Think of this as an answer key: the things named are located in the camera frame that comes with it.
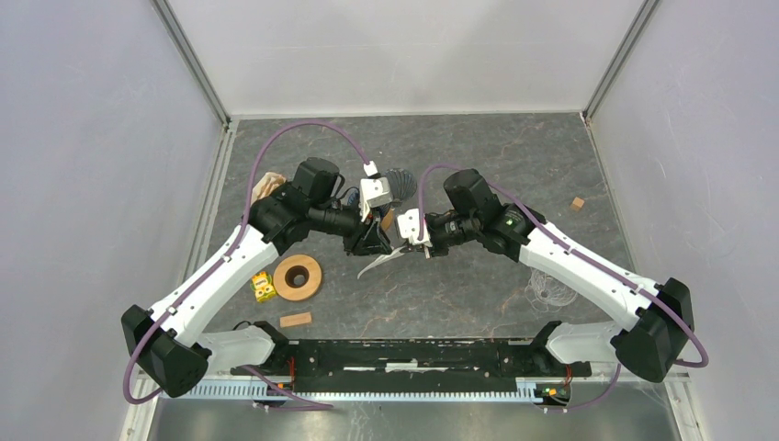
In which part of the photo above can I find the wooden ring dripper stand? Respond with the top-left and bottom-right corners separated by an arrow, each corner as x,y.
380,209 -> 394,232

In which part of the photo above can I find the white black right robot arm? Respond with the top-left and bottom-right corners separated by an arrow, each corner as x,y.
397,169 -> 709,383

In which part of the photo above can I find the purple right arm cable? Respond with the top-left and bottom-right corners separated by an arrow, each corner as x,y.
416,162 -> 711,413

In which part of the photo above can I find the small wooden cube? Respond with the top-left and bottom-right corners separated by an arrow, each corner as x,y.
570,197 -> 585,212

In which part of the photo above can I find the yellow green toy cube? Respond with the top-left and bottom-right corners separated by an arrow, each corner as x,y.
250,271 -> 277,303

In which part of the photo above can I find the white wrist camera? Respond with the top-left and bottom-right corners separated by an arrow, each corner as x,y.
358,161 -> 393,221
395,209 -> 430,246

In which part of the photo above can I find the orange black coffee filter box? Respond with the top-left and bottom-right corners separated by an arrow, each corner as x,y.
250,172 -> 287,205

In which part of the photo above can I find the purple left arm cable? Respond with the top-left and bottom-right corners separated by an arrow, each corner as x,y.
122,119 -> 374,412

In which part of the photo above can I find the white paper coffee filter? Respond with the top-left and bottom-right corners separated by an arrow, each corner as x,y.
356,245 -> 414,279

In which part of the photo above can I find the flat wooden ring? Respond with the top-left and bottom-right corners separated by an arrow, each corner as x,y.
272,254 -> 323,302

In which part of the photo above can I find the clear glass coffee dripper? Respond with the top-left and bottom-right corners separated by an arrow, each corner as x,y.
525,268 -> 579,312

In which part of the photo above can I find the grey ribbed coffee dripper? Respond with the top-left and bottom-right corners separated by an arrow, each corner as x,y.
383,168 -> 418,204

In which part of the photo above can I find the small wooden rectangular block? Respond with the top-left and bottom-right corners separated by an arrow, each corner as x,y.
279,311 -> 313,328

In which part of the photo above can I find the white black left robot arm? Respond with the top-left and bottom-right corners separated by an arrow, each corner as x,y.
121,158 -> 393,398

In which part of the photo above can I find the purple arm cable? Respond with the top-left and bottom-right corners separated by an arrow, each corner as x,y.
122,119 -> 374,412
416,162 -> 711,413

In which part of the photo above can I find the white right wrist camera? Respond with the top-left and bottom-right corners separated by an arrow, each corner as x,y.
395,209 -> 430,246

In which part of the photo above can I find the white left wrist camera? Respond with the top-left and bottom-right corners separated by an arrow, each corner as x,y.
358,161 -> 393,221

